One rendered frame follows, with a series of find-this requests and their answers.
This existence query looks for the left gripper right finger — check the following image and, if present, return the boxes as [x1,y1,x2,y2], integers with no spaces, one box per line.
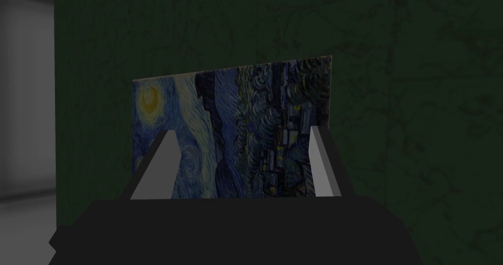
[308,125,356,198]

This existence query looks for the blue starry night painting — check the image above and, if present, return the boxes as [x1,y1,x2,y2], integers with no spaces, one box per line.
[131,55,333,200]

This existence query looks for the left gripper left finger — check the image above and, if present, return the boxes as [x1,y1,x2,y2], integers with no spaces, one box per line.
[117,129,181,201]

